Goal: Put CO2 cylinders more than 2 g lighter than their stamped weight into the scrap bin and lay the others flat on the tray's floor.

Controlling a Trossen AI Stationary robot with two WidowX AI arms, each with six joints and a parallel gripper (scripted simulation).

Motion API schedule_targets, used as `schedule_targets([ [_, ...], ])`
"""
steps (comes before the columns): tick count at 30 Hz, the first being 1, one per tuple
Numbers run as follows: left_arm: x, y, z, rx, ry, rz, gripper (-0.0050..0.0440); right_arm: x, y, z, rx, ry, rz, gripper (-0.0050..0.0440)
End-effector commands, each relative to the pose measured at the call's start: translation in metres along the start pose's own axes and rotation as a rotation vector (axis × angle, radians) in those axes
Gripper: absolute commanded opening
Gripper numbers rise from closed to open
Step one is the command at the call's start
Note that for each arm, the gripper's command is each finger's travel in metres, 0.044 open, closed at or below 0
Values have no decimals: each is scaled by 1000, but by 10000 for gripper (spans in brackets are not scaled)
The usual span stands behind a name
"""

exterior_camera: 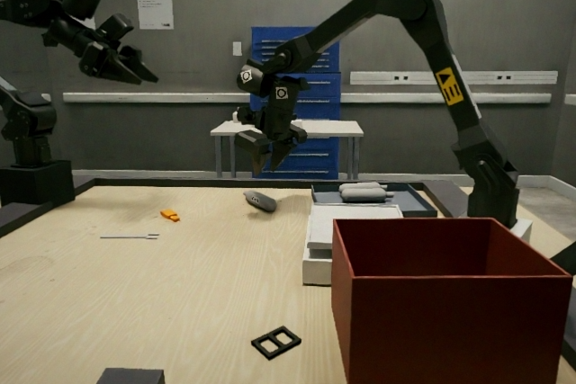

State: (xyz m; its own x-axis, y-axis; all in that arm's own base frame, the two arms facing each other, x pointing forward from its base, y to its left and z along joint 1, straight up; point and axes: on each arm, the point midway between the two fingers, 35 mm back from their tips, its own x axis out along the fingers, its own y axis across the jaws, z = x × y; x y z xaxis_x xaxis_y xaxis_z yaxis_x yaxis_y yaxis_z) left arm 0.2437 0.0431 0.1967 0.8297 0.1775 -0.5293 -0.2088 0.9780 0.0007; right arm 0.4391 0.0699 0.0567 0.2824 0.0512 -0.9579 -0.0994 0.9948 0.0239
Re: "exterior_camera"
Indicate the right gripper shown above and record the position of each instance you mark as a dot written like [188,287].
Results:
[275,125]

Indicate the black rectangular buckle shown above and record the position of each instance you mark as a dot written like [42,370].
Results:
[271,336]

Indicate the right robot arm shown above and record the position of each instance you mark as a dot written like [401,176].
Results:
[477,149]

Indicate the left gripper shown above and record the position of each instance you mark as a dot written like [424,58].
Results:
[107,64]

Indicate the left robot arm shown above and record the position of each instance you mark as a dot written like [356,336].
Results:
[29,111]

